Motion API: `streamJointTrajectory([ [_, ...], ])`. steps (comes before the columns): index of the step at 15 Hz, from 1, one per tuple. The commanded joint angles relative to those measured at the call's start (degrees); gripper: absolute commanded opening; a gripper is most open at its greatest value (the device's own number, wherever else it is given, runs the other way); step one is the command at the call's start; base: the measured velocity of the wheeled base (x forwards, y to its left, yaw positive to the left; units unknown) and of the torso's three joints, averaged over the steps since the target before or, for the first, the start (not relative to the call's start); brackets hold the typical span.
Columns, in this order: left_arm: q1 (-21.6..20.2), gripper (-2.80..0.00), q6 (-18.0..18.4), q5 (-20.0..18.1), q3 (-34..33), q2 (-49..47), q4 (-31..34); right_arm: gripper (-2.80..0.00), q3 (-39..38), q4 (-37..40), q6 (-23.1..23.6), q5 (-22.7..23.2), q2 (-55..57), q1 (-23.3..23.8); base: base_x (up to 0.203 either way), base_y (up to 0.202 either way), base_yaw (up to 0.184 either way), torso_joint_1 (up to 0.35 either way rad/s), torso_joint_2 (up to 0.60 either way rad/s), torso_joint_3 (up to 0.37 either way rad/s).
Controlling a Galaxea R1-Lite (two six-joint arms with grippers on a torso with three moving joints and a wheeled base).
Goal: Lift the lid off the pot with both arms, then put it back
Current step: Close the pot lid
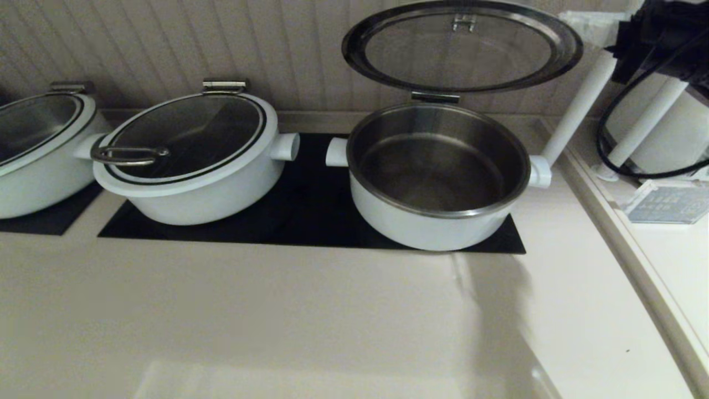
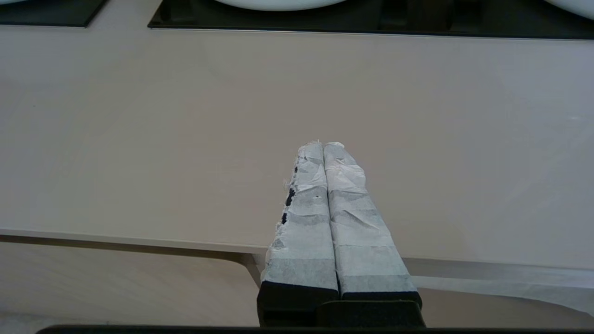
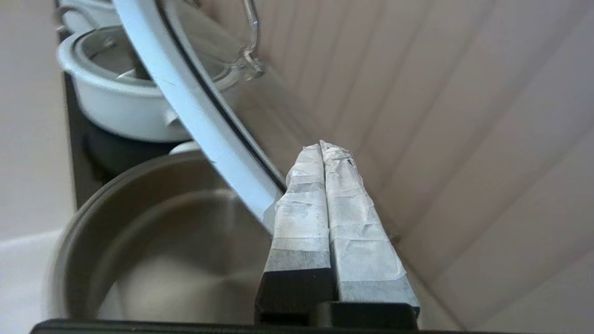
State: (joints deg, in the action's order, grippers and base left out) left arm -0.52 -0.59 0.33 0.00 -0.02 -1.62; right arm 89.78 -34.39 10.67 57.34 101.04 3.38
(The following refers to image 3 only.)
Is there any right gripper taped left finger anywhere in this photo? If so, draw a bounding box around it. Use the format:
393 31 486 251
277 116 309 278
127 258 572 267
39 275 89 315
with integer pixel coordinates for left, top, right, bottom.
254 144 335 325

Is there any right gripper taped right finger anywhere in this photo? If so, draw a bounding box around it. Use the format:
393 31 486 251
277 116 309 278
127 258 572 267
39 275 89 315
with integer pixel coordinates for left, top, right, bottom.
320 141 420 308

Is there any white round cooking pot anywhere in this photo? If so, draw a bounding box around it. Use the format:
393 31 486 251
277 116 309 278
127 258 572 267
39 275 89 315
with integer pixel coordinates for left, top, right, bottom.
58 0 122 34
57 26 242 143
49 141 279 325

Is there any wide black induction cooktop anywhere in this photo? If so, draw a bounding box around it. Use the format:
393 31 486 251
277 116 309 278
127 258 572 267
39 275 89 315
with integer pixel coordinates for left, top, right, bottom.
63 70 195 209

